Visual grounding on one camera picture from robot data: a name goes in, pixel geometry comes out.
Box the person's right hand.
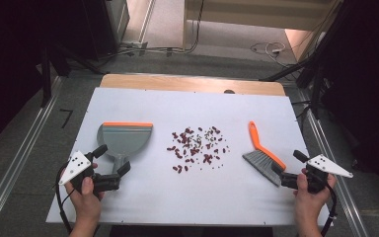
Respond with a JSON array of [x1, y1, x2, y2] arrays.
[[292, 173, 338, 225]]

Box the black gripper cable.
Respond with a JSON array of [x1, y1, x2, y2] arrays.
[[320, 182, 339, 237], [54, 161, 77, 235]]

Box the black stand post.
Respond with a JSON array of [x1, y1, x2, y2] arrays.
[[40, 45, 52, 109]]

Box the black tripod stand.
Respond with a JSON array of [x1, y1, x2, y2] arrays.
[[259, 33, 346, 120]]

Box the orange brush with grey bristles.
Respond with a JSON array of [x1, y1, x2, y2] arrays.
[[242, 120, 287, 188]]

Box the person's left hand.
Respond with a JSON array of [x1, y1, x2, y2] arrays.
[[63, 177, 107, 228]]

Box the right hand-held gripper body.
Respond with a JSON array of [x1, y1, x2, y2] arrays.
[[280, 154, 354, 195]]

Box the grey floor cables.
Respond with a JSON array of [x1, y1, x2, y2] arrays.
[[105, 0, 206, 57]]

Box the red beans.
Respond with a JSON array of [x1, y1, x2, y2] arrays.
[[166, 125, 231, 175]]

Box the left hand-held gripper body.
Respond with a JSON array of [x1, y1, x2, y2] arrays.
[[58, 150, 121, 196]]

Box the aluminium floor rail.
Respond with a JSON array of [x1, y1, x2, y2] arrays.
[[295, 88, 371, 237], [0, 76, 63, 237]]

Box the grey dustpan with orange edge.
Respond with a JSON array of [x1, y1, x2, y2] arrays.
[[96, 121, 154, 176]]

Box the white board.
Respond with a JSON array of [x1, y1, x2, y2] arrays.
[[45, 87, 331, 228]]

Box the grey power strip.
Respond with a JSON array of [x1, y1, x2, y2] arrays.
[[129, 40, 149, 56]]

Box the dark curtain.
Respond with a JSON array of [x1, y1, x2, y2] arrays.
[[0, 0, 48, 156], [322, 0, 379, 192]]

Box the white cable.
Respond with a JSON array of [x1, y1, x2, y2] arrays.
[[250, 40, 288, 61]]

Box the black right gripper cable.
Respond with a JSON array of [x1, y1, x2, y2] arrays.
[[320, 182, 339, 237]]

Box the black cabinet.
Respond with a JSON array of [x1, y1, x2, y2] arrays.
[[78, 0, 131, 62]]

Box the upright aluminium rail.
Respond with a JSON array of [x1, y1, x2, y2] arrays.
[[137, 0, 158, 43]]

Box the light wooden shelf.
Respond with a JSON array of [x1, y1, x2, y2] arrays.
[[182, 0, 343, 33]]

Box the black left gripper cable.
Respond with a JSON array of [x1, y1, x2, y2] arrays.
[[54, 161, 77, 235]]

